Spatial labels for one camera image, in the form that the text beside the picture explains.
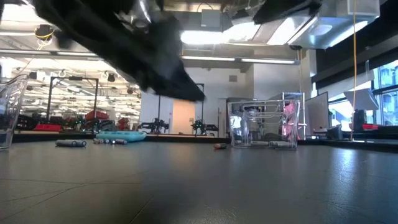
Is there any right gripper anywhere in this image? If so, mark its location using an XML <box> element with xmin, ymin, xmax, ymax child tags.
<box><xmin>253</xmin><ymin>0</ymin><xmax>323</xmax><ymax>25</ymax></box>

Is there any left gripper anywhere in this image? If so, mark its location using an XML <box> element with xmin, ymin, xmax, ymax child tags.
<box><xmin>102</xmin><ymin>15</ymin><xmax>206</xmax><ymax>102</ymax></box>

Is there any clear plastic bin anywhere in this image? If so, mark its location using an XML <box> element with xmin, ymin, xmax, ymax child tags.
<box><xmin>0</xmin><ymin>74</ymin><xmax>29</xmax><ymax>150</ymax></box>
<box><xmin>226</xmin><ymin>99</ymin><xmax>301</xmax><ymax>151</ymax></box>

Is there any beige door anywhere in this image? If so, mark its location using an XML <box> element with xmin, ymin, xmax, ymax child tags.
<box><xmin>172</xmin><ymin>99</ymin><xmax>196</xmax><ymax>135</ymax></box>

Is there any silver ventilation unit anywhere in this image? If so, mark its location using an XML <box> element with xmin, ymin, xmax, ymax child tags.
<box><xmin>287</xmin><ymin>0</ymin><xmax>382</xmax><ymax>50</ymax></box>

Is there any long ceiling light bar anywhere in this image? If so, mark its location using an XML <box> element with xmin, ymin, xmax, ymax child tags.
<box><xmin>0</xmin><ymin>49</ymin><xmax>301</xmax><ymax>65</ymax></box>

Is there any red crate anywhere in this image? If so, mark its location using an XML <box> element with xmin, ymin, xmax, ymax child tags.
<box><xmin>85</xmin><ymin>110</ymin><xmax>109</xmax><ymax>121</ymax></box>
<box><xmin>117</xmin><ymin>117</ymin><xmax>131</xmax><ymax>131</ymax></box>

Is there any teal oval tray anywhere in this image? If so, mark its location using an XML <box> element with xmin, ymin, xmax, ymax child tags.
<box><xmin>96</xmin><ymin>131</ymin><xmax>147</xmax><ymax>143</ymax></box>

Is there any grey ceiling box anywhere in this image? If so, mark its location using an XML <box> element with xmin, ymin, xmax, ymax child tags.
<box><xmin>200</xmin><ymin>9</ymin><xmax>223</xmax><ymax>32</ymax></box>

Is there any pink cloth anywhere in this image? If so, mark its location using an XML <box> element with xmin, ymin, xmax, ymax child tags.
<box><xmin>283</xmin><ymin>101</ymin><xmax>304</xmax><ymax>141</ymax></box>

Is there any grey panel board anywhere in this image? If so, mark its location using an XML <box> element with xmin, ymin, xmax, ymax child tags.
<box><xmin>304</xmin><ymin>91</ymin><xmax>330</xmax><ymax>131</ymax></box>

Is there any red bin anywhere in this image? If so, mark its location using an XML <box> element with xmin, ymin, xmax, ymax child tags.
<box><xmin>34</xmin><ymin>123</ymin><xmax>63</xmax><ymax>133</ymax></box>

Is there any window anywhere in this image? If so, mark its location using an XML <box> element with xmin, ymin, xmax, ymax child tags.
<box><xmin>371</xmin><ymin>60</ymin><xmax>398</xmax><ymax>126</ymax></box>

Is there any yellow hanging cable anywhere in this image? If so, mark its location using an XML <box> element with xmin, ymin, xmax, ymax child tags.
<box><xmin>350</xmin><ymin>0</ymin><xmax>358</xmax><ymax>141</ymax></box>

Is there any yellow black cable reel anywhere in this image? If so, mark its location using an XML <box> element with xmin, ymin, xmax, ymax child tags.
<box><xmin>34</xmin><ymin>24</ymin><xmax>56</xmax><ymax>42</ymax></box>

